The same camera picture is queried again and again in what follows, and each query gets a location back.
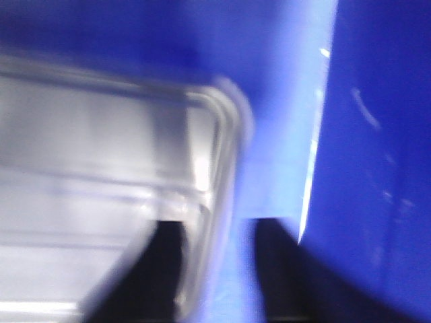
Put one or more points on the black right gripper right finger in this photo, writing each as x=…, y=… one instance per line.
x=342, y=270

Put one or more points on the large blue bin at left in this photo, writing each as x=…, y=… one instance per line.
x=339, y=92

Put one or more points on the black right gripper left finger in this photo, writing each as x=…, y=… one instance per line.
x=144, y=292

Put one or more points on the small silver metal tray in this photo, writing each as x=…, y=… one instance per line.
x=91, y=161

